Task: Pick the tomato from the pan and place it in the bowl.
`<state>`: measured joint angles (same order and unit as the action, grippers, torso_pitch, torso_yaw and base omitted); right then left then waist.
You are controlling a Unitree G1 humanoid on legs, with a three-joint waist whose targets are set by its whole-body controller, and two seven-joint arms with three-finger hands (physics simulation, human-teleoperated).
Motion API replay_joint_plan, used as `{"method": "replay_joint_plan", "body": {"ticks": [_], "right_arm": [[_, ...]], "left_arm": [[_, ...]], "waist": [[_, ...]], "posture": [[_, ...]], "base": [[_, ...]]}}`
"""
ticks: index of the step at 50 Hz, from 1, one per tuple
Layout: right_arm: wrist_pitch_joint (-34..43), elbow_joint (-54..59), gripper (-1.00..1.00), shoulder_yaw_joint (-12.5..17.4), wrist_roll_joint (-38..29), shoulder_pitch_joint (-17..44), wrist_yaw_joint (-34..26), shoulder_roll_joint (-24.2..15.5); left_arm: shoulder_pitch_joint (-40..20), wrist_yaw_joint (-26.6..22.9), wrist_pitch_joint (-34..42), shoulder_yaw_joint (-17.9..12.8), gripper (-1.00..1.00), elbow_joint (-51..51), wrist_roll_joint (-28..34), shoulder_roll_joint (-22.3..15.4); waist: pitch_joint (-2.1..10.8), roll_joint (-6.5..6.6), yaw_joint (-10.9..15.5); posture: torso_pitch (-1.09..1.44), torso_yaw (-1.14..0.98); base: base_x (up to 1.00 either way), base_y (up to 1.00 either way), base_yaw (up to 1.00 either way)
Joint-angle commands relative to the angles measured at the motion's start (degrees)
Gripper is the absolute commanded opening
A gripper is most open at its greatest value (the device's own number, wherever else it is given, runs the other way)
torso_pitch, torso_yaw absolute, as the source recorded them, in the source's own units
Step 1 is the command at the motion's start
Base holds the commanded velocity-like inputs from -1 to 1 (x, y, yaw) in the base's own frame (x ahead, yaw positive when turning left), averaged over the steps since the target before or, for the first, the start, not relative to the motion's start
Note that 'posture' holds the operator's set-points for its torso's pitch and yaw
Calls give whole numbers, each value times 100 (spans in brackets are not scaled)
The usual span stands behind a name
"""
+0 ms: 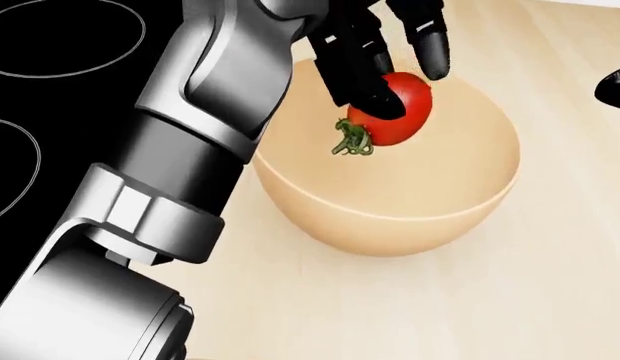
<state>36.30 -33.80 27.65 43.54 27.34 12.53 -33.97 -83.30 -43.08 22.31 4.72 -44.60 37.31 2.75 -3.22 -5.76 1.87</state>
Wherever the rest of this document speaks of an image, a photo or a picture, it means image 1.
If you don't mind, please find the beige bowl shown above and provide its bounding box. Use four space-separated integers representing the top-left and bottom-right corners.
252 58 522 258

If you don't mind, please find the black induction cooktop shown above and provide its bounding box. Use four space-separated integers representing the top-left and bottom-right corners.
0 0 187 233

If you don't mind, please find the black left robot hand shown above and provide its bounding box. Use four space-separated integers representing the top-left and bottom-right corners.
291 0 451 120

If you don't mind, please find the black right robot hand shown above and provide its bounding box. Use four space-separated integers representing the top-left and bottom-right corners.
594 65 620 112

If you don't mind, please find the red tomato with green stem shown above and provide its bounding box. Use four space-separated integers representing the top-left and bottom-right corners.
331 71 435 156

